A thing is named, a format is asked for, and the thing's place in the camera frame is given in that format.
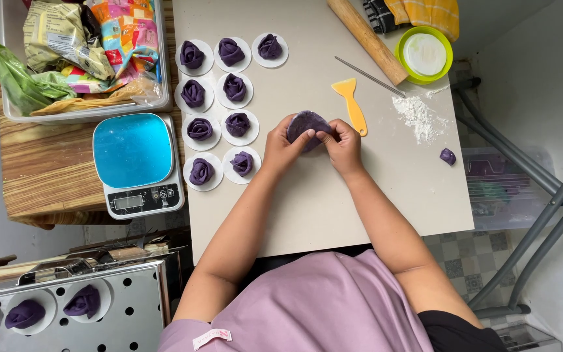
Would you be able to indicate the person's black trousers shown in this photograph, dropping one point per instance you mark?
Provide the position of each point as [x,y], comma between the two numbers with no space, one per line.
[457,335]

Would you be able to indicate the small purple dough lump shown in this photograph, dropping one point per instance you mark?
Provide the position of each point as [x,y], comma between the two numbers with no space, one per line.
[447,156]

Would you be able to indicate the pile of white flour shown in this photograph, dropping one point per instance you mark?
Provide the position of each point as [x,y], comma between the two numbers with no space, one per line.
[416,117]

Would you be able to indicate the person's right hand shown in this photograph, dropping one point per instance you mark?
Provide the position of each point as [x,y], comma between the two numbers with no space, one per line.
[347,149]

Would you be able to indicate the perforated metal steamer tray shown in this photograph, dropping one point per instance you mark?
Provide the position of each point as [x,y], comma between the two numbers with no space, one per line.
[130,313]

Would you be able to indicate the purple dough round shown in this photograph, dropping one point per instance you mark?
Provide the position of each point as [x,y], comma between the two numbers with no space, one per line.
[307,122]

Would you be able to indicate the person's left hand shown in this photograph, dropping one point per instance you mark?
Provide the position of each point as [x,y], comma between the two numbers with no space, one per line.
[277,151]

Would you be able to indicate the small clear plastic container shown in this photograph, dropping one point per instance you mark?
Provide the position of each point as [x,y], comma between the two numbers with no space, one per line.
[530,340]

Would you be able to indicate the white paper disc under bun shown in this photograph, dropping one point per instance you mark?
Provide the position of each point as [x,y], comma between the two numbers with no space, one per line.
[49,305]
[105,298]

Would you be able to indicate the purple rose bun on tray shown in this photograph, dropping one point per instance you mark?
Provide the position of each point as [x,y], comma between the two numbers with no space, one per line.
[83,302]
[25,314]

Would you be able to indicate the wooden side table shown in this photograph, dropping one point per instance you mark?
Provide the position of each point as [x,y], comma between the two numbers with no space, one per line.
[47,171]

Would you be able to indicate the grey metal folding frame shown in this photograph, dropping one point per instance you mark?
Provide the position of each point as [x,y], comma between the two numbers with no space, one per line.
[530,176]

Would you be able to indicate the group of purple rose buns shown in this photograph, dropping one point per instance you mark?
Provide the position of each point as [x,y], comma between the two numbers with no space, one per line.
[231,51]

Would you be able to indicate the wooden rolling pin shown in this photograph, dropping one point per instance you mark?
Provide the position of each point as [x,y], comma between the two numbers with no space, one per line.
[367,39]

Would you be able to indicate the clear bin of food packets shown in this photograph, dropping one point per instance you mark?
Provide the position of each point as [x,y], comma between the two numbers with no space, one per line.
[81,49]

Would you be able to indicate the person's lilac shirt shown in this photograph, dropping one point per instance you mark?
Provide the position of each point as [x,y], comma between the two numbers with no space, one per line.
[311,303]

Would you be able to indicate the group of white paper rounds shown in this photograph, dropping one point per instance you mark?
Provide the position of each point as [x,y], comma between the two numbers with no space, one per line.
[223,110]

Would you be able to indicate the green bowl with white lid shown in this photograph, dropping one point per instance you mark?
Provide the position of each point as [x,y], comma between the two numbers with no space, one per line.
[424,54]

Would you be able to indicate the yellow striped cloth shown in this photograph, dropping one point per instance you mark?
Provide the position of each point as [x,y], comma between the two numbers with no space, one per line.
[430,14]

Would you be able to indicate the thin metal stick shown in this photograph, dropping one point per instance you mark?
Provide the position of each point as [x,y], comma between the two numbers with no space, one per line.
[369,77]

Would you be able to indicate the yellow plastic scraper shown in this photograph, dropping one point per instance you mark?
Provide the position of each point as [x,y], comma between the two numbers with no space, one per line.
[352,105]

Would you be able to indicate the clear plastic storage box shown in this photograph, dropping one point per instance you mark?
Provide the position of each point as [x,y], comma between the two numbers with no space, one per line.
[501,190]

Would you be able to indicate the dark checked cloth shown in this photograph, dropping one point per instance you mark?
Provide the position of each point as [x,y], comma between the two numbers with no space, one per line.
[378,14]

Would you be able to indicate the kitchen scale with blue plate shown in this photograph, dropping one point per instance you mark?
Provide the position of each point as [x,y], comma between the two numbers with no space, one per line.
[132,151]

